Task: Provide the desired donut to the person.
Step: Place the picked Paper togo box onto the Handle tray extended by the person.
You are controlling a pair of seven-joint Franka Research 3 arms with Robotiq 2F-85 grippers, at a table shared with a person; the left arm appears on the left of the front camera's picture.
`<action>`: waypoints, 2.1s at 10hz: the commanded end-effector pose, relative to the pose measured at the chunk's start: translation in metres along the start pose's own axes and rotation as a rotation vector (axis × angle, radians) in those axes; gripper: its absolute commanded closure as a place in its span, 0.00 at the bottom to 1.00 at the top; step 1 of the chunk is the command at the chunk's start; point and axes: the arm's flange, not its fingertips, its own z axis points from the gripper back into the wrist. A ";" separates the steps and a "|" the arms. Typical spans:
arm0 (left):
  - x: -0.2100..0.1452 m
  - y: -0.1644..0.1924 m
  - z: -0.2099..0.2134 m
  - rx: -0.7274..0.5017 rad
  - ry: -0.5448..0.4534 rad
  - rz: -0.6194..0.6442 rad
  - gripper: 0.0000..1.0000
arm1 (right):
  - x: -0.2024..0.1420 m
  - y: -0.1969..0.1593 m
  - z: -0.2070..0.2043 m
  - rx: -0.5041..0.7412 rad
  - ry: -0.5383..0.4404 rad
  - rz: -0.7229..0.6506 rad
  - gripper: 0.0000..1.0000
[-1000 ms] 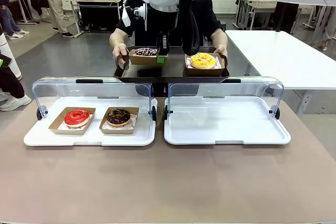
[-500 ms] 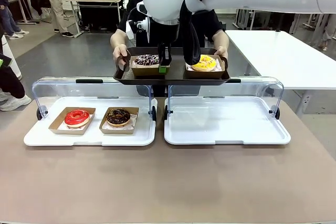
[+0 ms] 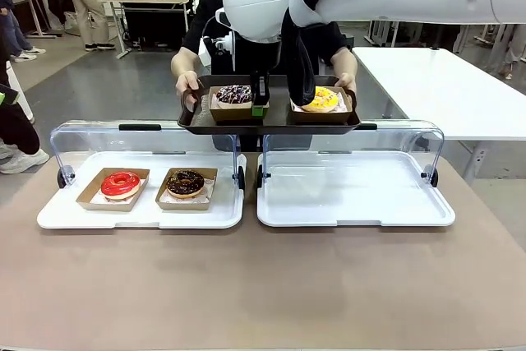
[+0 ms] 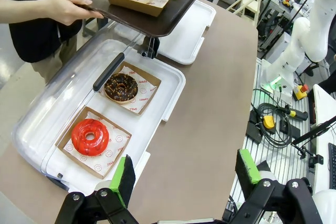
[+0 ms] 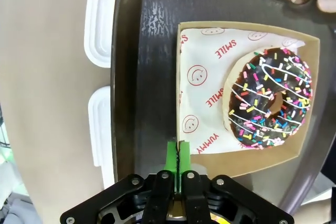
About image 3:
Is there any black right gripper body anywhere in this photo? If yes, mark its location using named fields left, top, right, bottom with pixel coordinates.
left=246, top=41, right=281, bottom=76

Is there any dark brown serving tray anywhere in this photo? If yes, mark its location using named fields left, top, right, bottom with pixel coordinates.
left=177, top=74, right=362, bottom=136

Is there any brown cardboard donut tray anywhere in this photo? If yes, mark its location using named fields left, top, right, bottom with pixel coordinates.
left=208, top=85, right=271, bottom=122
left=286, top=86, right=355, bottom=124

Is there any chocolate donut with white drizzle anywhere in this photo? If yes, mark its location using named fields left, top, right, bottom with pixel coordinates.
left=215, top=84, right=253, bottom=104

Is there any yellow sprinkled donut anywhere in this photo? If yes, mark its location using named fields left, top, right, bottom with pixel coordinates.
left=299, top=85, right=339, bottom=113

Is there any person in black top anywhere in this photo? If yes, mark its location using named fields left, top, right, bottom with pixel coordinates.
left=180, top=0, right=354, bottom=153

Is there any dark chocolate sprinkled donut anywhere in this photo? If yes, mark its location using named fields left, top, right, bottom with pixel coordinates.
left=165, top=169, right=205, bottom=199

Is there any chocolate frosted donut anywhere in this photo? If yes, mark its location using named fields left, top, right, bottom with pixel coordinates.
left=155, top=167, right=219, bottom=211

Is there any red glazed donut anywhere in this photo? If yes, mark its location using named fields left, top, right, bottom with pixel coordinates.
left=100, top=170, right=142, bottom=200

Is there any red frosted donut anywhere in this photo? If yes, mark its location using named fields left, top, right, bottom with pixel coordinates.
left=76, top=167, right=151, bottom=213

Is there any person's right hand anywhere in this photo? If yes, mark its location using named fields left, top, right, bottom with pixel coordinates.
left=175, top=70, right=205, bottom=97

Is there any person's left hand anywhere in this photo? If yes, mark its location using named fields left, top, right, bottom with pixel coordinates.
left=335, top=72, right=358, bottom=94

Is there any white display case base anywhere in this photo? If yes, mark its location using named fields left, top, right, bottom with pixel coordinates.
left=256, top=151, right=456, bottom=228
left=36, top=151, right=247, bottom=231

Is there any black cabinet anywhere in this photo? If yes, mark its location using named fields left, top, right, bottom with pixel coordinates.
left=122, top=1, right=190, bottom=50

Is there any clear display case lid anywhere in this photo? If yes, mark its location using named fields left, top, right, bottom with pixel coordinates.
left=48, top=119, right=240, bottom=187
left=261, top=119, right=445, bottom=187

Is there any white table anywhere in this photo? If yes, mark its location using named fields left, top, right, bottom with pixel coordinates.
left=352, top=46, right=526, bottom=179

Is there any bystander in beige trousers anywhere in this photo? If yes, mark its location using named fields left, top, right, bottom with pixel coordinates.
left=55, top=0, right=117, bottom=52

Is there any black jacket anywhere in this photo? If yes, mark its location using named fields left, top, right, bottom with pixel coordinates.
left=46, top=0, right=79, bottom=27

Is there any bystander in black pants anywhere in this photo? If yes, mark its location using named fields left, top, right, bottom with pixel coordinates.
left=0, top=102, right=50, bottom=175

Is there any bystander with white sneakers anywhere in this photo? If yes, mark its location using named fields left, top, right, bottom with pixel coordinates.
left=0, top=0, right=47, bottom=63

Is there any black and green device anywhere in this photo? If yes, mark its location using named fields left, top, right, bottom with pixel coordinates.
left=0, top=82, right=21, bottom=105

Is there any bystander in light trousers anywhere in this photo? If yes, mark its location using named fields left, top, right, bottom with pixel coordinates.
left=495, top=24, right=526, bottom=80

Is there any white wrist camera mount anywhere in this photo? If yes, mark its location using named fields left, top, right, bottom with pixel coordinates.
left=200, top=33, right=236, bottom=67

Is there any white round pedestal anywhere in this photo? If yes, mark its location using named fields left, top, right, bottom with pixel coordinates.
left=4, top=61, right=35, bottom=124

